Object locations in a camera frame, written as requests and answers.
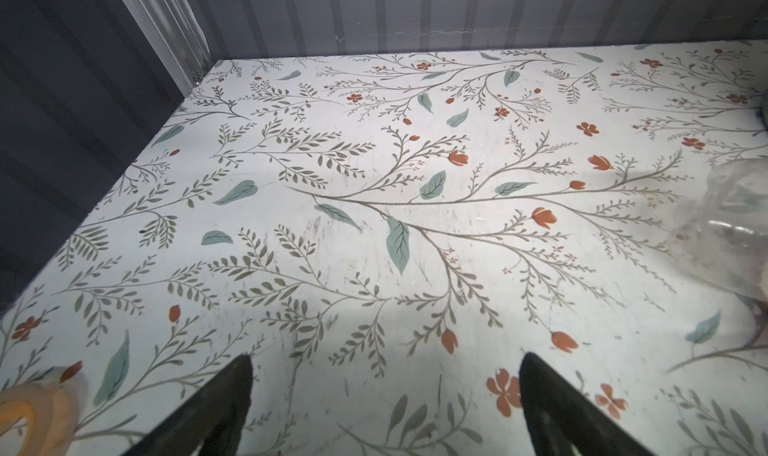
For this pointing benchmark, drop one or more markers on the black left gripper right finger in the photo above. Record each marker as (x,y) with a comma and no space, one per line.
(561,421)

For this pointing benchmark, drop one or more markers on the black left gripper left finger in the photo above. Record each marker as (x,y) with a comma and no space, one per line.
(210,422)

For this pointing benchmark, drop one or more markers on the clear plastic bottle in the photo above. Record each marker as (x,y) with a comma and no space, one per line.
(722,238)

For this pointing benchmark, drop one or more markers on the brown tape roll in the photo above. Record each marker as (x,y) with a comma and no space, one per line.
(50,409)

